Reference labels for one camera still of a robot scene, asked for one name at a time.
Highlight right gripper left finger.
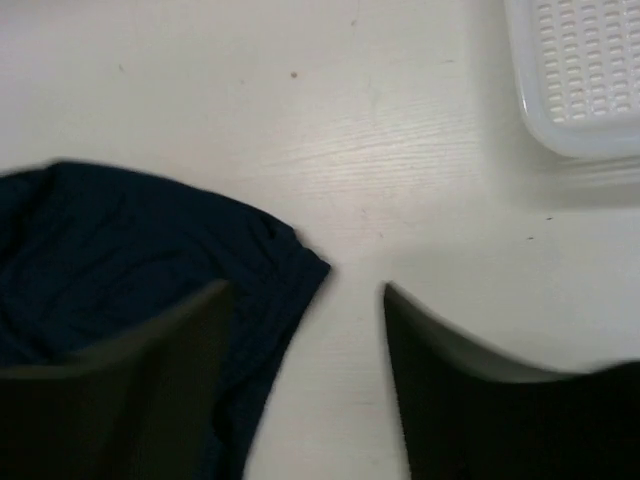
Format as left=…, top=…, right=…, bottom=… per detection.
left=1, top=281, right=233, bottom=479

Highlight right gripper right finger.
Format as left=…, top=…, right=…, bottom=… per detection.
left=382, top=283, right=639, bottom=479

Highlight navy blue shorts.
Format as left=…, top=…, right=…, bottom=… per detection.
left=1, top=161, right=330, bottom=479

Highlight white plastic mesh basket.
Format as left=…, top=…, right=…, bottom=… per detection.
left=504, top=0, right=639, bottom=185

